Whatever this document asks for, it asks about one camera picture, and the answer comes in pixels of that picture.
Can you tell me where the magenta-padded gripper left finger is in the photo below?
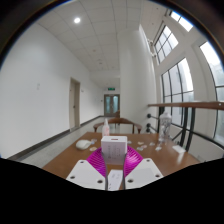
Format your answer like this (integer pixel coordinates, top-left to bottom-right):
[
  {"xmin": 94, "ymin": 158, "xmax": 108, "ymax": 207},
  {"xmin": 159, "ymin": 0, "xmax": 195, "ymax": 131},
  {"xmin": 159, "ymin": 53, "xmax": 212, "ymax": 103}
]
[{"xmin": 65, "ymin": 147, "xmax": 109, "ymax": 191}]

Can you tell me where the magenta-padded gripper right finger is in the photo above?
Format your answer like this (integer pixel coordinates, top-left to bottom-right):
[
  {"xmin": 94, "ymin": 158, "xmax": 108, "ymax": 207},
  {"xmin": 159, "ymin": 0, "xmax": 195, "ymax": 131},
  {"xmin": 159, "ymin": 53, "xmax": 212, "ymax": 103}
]
[{"xmin": 123, "ymin": 145, "xmax": 164, "ymax": 191}]

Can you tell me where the white charger block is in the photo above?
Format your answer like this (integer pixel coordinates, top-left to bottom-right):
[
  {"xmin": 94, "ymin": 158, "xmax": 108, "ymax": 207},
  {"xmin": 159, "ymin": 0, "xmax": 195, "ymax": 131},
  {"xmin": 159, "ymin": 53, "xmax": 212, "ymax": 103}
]
[{"xmin": 100, "ymin": 135, "xmax": 128, "ymax": 192}]

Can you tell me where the white flat card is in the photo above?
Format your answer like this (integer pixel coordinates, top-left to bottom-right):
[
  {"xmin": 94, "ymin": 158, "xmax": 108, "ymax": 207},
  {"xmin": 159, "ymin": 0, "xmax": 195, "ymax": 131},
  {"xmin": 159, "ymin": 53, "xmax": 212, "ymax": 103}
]
[{"xmin": 172, "ymin": 144, "xmax": 187, "ymax": 154}]

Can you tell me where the white pink-labelled squeeze bottle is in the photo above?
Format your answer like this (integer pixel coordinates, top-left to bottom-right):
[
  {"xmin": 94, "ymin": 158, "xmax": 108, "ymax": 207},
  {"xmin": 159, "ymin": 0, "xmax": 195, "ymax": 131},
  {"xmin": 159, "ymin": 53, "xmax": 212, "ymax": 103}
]
[{"xmin": 101, "ymin": 118, "xmax": 111, "ymax": 137}]

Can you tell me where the clear plastic drink bottle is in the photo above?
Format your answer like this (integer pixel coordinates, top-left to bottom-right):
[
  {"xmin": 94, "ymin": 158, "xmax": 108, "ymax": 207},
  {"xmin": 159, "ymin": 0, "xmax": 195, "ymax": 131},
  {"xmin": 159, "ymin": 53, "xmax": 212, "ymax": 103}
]
[{"xmin": 158, "ymin": 111, "xmax": 173, "ymax": 144}]

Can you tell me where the wooden armchair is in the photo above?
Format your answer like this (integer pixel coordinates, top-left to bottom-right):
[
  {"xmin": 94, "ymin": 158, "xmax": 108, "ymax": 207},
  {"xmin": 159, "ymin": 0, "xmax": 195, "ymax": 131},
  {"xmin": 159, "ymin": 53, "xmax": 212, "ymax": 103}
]
[{"xmin": 92, "ymin": 117, "xmax": 143, "ymax": 135}]

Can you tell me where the beige single door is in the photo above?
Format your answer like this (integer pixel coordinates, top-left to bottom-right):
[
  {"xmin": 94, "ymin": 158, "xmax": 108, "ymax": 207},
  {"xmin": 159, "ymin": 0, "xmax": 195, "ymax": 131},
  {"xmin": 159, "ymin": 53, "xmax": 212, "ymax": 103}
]
[{"xmin": 68, "ymin": 77, "xmax": 81, "ymax": 131}]

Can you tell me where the glass double door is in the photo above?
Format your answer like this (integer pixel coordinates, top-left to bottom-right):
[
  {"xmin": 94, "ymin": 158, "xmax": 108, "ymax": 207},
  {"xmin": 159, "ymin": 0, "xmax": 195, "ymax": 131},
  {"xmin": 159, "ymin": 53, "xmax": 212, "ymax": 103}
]
[{"xmin": 103, "ymin": 93, "xmax": 121, "ymax": 118}]

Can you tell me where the wooden-topped black metal railing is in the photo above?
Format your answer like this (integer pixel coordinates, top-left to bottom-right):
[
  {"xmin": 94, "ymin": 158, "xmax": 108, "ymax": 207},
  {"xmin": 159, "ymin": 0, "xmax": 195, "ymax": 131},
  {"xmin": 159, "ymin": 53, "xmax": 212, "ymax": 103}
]
[{"xmin": 145, "ymin": 101, "xmax": 224, "ymax": 152}]

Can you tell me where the tall grid-paned window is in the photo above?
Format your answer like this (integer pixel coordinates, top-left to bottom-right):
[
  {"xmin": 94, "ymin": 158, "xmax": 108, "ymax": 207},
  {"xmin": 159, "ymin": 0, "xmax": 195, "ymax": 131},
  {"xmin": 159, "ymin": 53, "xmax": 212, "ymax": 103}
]
[{"xmin": 160, "ymin": 57, "xmax": 195, "ymax": 134}]

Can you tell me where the small upper grid-paned window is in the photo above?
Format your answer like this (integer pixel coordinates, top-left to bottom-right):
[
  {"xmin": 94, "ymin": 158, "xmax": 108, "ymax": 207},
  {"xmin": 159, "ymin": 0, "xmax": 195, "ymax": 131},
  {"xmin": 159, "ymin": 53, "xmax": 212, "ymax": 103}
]
[{"xmin": 153, "ymin": 24, "xmax": 179, "ymax": 64}]

